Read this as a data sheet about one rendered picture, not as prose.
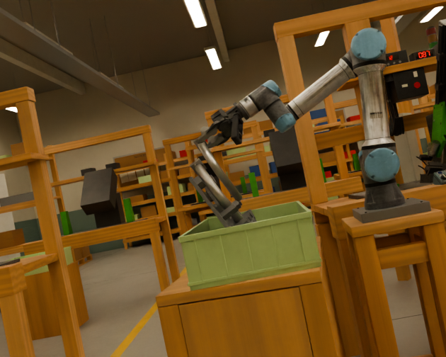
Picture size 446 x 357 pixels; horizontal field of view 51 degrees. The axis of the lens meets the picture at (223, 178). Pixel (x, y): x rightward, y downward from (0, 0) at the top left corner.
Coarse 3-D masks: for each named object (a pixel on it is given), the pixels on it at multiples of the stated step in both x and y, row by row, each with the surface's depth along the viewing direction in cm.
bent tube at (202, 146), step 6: (198, 138) 174; (198, 144) 174; (204, 144) 173; (204, 150) 170; (204, 156) 170; (210, 156) 168; (210, 162) 168; (216, 162) 168; (216, 168) 168; (216, 174) 169; (222, 174) 169; (222, 180) 170; (228, 180) 172; (228, 186) 174; (234, 186) 176; (234, 192) 177; (234, 198) 181; (240, 198) 181
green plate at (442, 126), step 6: (444, 102) 224; (438, 108) 229; (444, 108) 224; (438, 114) 229; (444, 114) 224; (438, 120) 228; (444, 120) 224; (438, 126) 228; (444, 126) 225; (432, 132) 235; (438, 132) 227; (444, 132) 225; (432, 138) 235; (438, 138) 227
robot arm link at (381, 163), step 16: (368, 32) 161; (352, 48) 163; (368, 48) 160; (384, 48) 159; (368, 64) 161; (384, 64) 163; (368, 80) 163; (368, 96) 163; (384, 96) 164; (368, 112) 164; (384, 112) 163; (368, 128) 165; (384, 128) 163; (368, 144) 163; (384, 144) 161; (368, 160) 161; (384, 160) 160; (368, 176) 166; (384, 176) 161
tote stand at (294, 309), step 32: (320, 256) 157; (224, 288) 142; (256, 288) 140; (288, 288) 138; (320, 288) 136; (160, 320) 146; (192, 320) 144; (224, 320) 142; (256, 320) 140; (288, 320) 138; (320, 320) 136; (192, 352) 144; (224, 352) 142; (256, 352) 140; (288, 352) 138; (320, 352) 136
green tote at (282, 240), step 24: (264, 216) 201; (288, 216) 140; (192, 240) 143; (216, 240) 143; (240, 240) 142; (264, 240) 141; (288, 240) 141; (312, 240) 140; (192, 264) 144; (216, 264) 143; (240, 264) 142; (264, 264) 142; (288, 264) 141; (312, 264) 140; (192, 288) 144
